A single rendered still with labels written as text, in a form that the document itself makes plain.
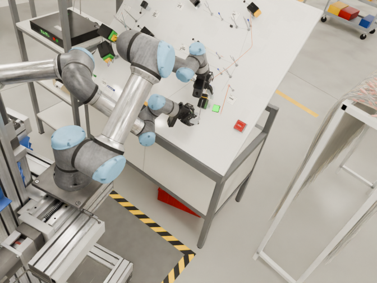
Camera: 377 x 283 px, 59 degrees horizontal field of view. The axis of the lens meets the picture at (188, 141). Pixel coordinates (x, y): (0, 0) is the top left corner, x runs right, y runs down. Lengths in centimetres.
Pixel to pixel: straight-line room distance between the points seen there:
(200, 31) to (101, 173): 121
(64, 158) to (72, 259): 36
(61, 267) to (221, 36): 144
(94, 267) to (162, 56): 147
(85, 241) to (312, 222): 210
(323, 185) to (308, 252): 76
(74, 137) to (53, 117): 190
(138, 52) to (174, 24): 99
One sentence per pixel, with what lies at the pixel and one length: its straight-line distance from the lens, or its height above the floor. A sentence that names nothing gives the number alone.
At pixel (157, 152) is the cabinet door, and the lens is 213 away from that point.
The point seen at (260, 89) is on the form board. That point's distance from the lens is 186.
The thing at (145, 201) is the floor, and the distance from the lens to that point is 272.
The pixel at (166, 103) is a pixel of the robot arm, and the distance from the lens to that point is 157.
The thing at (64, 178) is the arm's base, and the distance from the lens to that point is 131.
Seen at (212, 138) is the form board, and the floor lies 97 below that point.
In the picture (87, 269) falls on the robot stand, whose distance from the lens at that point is 223.
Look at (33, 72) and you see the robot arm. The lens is 153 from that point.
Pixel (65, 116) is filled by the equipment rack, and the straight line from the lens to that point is 308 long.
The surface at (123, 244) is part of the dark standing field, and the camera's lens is 252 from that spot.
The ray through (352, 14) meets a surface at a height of 29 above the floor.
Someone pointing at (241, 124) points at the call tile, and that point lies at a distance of 179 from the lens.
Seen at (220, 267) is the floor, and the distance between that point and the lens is 252.
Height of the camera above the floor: 222
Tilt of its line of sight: 43 degrees down
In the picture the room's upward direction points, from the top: 11 degrees clockwise
